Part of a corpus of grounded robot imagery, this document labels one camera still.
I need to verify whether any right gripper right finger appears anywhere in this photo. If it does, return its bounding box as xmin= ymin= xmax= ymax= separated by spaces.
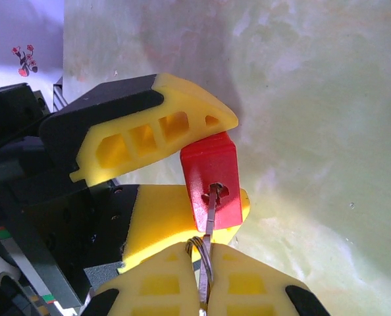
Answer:
xmin=208 ymin=243 xmax=331 ymax=316

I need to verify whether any red padlock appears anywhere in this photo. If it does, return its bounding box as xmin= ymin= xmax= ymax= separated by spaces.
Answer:
xmin=180 ymin=130 xmax=244 ymax=233

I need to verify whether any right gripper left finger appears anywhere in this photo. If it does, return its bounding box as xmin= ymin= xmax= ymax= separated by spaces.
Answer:
xmin=80 ymin=243 xmax=202 ymax=316

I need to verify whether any small key with ring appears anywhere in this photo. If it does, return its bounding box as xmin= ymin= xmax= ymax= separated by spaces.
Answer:
xmin=184 ymin=182 xmax=224 ymax=316

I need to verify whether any aluminium side frame rail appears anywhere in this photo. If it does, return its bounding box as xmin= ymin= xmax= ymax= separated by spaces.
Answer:
xmin=52 ymin=75 xmax=66 ymax=115

